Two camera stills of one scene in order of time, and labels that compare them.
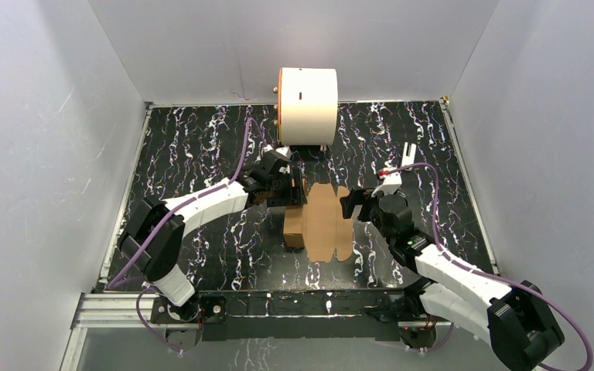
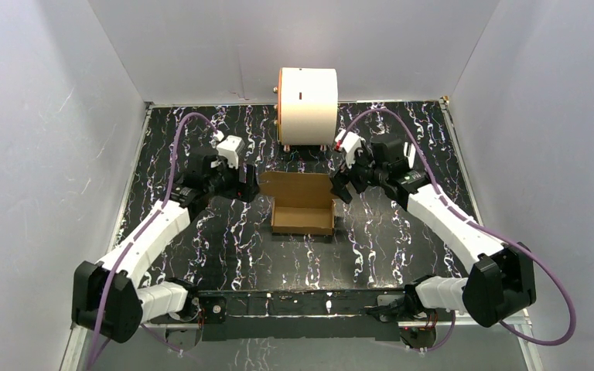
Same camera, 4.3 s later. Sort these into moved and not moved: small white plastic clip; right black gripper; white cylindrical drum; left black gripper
Moved: left black gripper; right black gripper
Not moved: small white plastic clip; white cylindrical drum
